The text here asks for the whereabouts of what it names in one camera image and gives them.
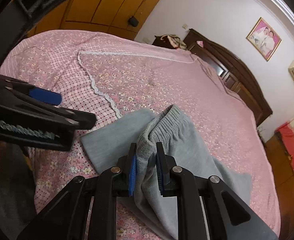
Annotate wooden wardrobe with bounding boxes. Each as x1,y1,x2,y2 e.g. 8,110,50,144
27,0,160,40

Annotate dark wooden headboard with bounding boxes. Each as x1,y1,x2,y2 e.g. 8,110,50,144
184,29,273,126

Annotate framed wedding photo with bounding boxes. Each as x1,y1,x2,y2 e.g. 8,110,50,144
246,17,282,62

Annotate grey sweat pants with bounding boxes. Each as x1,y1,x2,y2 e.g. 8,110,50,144
80,105,252,239

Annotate pink floral bedspread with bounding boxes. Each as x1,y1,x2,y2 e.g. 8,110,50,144
0,30,281,233

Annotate cluttered dark nightstand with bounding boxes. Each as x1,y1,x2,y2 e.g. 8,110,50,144
152,34,187,50

